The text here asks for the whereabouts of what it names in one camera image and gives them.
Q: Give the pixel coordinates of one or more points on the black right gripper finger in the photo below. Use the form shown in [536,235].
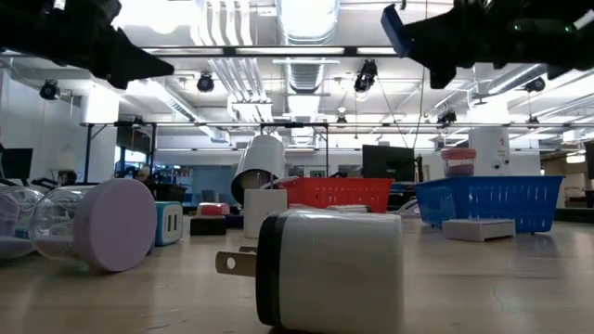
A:
[436,30]
[443,62]

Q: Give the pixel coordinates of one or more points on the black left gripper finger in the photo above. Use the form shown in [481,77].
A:
[134,53]
[116,74]

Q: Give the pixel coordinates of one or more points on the purple sand timer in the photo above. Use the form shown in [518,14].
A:
[116,225]

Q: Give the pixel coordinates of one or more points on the teal two-port wall charger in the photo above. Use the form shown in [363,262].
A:
[168,222]

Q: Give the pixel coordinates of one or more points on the pink USB wall charger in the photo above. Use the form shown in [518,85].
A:
[213,209]

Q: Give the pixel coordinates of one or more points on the white digital clock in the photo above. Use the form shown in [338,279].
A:
[478,229]

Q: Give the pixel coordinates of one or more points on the black digital clock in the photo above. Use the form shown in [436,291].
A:
[208,226]

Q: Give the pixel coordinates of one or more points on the white USB wall charger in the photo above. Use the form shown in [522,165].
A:
[264,209]

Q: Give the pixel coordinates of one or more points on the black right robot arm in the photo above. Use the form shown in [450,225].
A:
[575,46]

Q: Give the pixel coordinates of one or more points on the black overhead light bar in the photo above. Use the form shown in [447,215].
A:
[350,51]

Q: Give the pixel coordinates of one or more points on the white cylindrical appliance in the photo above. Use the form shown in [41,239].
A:
[492,139]

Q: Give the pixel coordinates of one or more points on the black computer monitor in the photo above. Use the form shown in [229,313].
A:
[18,163]
[387,162]

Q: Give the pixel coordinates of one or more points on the blue plastic basket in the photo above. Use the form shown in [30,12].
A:
[492,199]

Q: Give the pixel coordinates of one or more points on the white spot lamp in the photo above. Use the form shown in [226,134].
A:
[262,158]

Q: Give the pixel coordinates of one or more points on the red plastic basket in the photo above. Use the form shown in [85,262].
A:
[339,192]

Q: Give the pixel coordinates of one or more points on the small silver white charger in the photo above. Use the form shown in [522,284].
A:
[348,208]

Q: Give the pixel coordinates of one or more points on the white charger with black face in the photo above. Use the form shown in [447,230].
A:
[334,273]

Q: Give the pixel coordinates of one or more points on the black overhead camera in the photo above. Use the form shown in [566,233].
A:
[366,74]

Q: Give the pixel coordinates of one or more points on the silver ceiling air duct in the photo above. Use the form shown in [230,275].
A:
[308,23]

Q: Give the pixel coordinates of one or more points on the black background rig frame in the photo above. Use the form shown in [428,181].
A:
[327,148]

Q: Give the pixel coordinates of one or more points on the black aluminium table frame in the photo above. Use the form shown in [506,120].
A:
[575,215]

